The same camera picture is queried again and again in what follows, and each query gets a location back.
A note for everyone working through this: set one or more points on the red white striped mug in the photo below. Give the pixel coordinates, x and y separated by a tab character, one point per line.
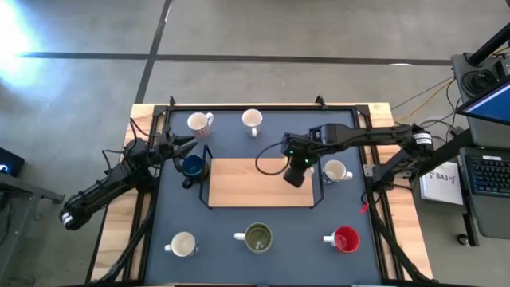
346	239

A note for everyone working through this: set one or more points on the black device blue light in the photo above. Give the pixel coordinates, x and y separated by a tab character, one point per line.
12	161

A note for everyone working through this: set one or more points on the grey equipment cart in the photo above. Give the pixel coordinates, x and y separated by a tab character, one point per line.
490	135

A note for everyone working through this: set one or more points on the olive green mug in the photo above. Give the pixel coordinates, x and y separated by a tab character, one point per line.
258	238

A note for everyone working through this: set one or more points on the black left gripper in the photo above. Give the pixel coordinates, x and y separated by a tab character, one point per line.
164	149

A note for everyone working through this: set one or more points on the dark blue mug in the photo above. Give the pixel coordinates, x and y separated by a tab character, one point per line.
193	165

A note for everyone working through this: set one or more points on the white mug blue flower print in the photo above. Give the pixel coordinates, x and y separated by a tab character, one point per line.
334	170

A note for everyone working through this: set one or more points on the black pole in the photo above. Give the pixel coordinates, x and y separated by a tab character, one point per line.
490	45

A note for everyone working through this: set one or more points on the yellow orange mug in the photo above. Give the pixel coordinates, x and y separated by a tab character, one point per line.
310	171

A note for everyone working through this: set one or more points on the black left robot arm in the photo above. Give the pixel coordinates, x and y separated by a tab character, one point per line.
99	189

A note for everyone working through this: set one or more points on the white mug blue leaf print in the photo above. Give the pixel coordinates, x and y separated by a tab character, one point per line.
182	244

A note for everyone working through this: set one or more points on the black frame clamp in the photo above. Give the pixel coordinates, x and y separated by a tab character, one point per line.
320	102
172	101

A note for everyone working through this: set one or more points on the white ceramic mug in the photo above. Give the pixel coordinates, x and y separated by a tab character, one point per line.
252	118

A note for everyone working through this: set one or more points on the blue-grey table mat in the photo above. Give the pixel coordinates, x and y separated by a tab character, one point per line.
279	215

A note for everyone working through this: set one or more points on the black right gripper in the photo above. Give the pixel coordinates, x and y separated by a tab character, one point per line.
299	149

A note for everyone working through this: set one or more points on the red tag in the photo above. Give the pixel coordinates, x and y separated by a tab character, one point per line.
363	208

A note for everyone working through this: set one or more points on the black metal table frame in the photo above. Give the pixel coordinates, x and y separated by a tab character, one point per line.
239	107

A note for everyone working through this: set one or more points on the blue computer screen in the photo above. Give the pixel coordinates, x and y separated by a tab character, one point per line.
492	105

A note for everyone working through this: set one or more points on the white paper sheet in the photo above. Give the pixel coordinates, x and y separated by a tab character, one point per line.
440	185

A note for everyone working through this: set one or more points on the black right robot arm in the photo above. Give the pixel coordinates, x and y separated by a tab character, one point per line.
370	134

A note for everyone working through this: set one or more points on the black caster wheel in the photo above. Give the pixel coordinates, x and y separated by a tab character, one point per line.
463	239

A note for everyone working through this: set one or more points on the black keyboard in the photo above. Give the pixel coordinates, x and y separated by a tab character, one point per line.
488	175

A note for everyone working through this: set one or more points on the wooden shelf black metal frame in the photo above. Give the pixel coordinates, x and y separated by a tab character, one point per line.
247	183

